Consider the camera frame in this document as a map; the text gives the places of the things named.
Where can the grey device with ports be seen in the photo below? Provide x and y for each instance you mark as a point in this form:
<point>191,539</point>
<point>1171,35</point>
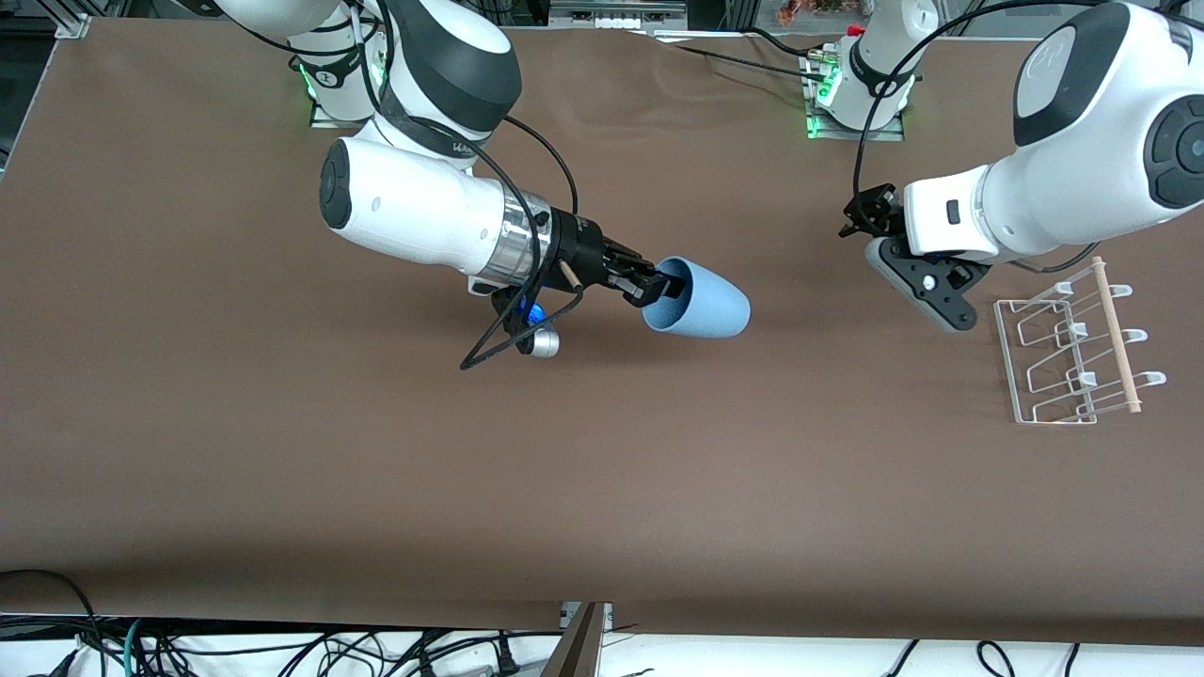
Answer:
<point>616,11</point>

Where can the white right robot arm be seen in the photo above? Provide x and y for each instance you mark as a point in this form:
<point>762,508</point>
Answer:
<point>414,207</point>

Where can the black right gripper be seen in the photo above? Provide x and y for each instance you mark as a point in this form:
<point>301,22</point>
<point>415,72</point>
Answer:
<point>580,248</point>

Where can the brown table cover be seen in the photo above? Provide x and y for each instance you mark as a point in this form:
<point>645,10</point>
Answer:
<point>602,451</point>

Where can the metal frame post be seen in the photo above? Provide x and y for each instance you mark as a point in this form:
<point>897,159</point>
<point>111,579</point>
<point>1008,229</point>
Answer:
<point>583,649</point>

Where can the light blue plastic cup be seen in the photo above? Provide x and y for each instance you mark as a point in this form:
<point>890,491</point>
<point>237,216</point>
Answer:
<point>715,306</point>

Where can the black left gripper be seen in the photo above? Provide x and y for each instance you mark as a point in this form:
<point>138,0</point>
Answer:
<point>873,212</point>

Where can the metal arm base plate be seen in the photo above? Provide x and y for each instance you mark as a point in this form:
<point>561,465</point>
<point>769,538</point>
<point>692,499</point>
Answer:
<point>324,120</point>
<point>884,134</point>

